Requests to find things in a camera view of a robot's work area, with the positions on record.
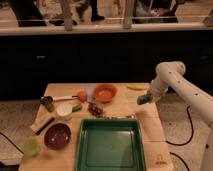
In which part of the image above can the orange bowl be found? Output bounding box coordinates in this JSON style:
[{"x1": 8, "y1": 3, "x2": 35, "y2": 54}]
[{"x1": 93, "y1": 84, "x2": 117, "y2": 103}]

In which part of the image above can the orange ball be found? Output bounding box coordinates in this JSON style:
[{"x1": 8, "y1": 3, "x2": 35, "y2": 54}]
[{"x1": 77, "y1": 90, "x2": 88, "y2": 102}]

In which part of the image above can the maroon bowl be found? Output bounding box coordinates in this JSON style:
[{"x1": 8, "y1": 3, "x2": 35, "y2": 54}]
[{"x1": 44, "y1": 123, "x2": 71, "y2": 150}]

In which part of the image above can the green lime piece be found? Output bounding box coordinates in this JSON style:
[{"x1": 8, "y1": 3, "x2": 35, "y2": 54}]
[{"x1": 72, "y1": 103, "x2": 82, "y2": 112}]

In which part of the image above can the blue sponge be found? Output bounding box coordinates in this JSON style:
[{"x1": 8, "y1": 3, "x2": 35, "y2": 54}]
[{"x1": 137, "y1": 94, "x2": 152, "y2": 105}]

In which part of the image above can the white handled utensil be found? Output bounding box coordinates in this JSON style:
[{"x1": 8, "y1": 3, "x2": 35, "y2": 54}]
[{"x1": 53, "y1": 96, "x2": 78, "y2": 101}]

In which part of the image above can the light green cup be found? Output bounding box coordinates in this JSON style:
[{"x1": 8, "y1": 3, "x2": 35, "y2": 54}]
[{"x1": 22, "y1": 138, "x2": 40, "y2": 157}]

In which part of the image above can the green plastic tray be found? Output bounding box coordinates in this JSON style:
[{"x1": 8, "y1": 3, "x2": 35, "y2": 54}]
[{"x1": 75, "y1": 119, "x2": 147, "y2": 171}]

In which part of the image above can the metal cup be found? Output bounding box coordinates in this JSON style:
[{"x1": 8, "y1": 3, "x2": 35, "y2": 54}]
[{"x1": 40, "y1": 96, "x2": 54, "y2": 112}]

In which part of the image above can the dark grape bunch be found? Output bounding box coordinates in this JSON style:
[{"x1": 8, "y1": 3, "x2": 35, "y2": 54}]
[{"x1": 88, "y1": 103, "x2": 104, "y2": 118}]

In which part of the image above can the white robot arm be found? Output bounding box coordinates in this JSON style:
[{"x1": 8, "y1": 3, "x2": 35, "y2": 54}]
[{"x1": 149, "y1": 61, "x2": 213, "y2": 171}]

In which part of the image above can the black and white brush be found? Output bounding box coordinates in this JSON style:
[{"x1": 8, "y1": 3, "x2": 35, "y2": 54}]
[{"x1": 30, "y1": 116, "x2": 54, "y2": 135}]

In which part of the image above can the yellow banana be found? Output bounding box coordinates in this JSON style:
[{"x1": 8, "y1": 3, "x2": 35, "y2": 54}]
[{"x1": 127, "y1": 85, "x2": 147, "y2": 91}]

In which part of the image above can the black cable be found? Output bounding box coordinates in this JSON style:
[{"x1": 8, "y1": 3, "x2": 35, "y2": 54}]
[{"x1": 165, "y1": 105, "x2": 195, "y2": 147}]

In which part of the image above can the metal spoon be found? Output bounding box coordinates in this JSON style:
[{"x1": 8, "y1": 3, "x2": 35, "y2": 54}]
[{"x1": 103, "y1": 115, "x2": 135, "y2": 119}]

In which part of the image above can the white cup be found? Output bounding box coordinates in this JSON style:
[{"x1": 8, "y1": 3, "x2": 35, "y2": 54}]
[{"x1": 56, "y1": 102, "x2": 72, "y2": 120}]

